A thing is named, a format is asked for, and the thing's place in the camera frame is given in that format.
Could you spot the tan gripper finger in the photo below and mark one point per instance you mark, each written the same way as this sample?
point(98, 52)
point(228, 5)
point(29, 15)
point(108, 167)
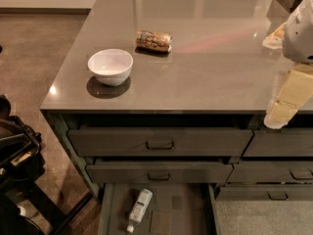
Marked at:
point(275, 39)
point(296, 89)

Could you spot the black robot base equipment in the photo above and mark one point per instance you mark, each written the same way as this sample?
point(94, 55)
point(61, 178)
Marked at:
point(21, 164)

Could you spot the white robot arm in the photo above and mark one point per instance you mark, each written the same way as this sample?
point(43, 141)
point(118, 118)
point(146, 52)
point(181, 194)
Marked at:
point(295, 39)

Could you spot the top right grey drawer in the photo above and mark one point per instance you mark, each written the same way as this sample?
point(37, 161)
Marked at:
point(293, 140)

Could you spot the grey drawer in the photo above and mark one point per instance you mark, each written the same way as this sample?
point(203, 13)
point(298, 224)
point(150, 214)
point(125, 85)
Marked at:
point(267, 192)
point(272, 172)
point(185, 170)
point(293, 140)
point(173, 135)

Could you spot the middle right grey drawer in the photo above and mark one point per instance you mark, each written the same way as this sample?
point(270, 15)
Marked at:
point(272, 172)

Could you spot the grey counter cabinet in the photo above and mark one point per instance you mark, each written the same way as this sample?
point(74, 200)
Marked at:
point(217, 66)

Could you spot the bottom right grey drawer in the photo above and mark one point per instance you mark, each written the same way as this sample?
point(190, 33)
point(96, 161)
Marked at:
point(267, 192)

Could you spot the open bottom left drawer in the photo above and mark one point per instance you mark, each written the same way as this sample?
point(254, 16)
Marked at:
point(174, 209)

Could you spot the top left grey drawer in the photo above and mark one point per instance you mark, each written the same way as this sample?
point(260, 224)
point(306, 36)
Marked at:
point(173, 135)

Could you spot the middle left grey drawer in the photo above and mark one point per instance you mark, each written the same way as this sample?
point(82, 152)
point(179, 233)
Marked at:
point(185, 170)

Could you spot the patterned snack can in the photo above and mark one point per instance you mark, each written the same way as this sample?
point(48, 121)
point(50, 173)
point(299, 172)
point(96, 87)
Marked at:
point(154, 41)

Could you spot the white ceramic bowl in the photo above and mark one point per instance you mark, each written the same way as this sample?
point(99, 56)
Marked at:
point(111, 66)

